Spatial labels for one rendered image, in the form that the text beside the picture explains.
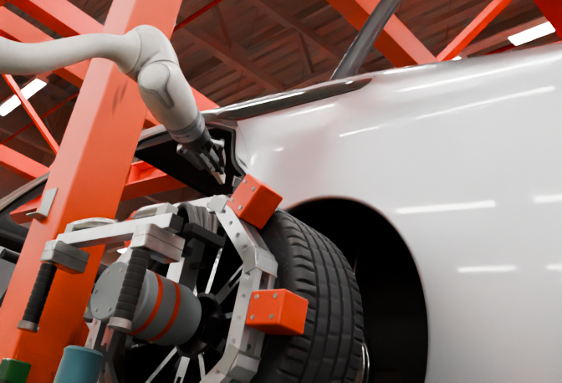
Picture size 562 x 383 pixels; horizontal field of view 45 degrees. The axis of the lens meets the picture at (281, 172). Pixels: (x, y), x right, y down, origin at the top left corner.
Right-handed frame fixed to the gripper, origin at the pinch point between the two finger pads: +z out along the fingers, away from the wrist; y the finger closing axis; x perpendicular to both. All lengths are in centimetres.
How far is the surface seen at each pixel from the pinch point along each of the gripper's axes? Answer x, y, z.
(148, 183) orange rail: 236, -231, 361
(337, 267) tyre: -30.9, 33.4, -3.3
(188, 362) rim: -51, -1, -1
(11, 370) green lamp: -65, -14, -44
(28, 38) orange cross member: 175, -175, 101
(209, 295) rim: -36.0, 2.9, -3.1
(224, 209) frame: -21.9, 10.6, -18.1
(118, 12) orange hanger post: 61, -39, -6
